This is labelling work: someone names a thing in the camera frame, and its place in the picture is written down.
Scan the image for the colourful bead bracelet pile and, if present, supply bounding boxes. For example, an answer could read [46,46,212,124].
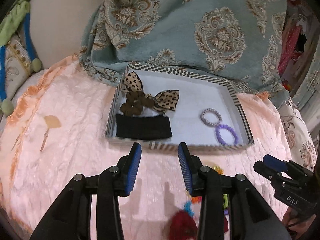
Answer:
[183,163,231,218]

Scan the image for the teal damask patterned pillow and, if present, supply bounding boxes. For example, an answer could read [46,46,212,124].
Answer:
[79,0,289,107]

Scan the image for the pink quilted bedspread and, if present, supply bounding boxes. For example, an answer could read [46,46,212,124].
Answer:
[0,53,320,240]

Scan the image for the hanging red clothes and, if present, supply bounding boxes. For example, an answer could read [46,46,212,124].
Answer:
[278,0,310,76]

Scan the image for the red fluffy scrunchie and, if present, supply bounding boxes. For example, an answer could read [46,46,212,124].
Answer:
[168,210,229,239]

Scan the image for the black fabric headband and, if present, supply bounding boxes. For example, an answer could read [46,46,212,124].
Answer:
[116,114,172,141]

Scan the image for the green and blue plush toy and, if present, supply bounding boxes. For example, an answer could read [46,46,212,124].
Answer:
[1,0,42,116]

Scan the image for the leopard print bow scrunchie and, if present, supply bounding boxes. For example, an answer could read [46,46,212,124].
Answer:
[123,70,180,113]

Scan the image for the brown flower scrunchie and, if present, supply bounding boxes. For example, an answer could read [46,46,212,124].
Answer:
[120,91,155,116]

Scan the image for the purple beaded bracelet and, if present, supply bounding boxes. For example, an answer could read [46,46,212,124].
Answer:
[215,122,239,146]

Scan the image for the grey spiral hair tie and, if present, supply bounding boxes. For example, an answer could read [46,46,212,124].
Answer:
[199,107,223,126]

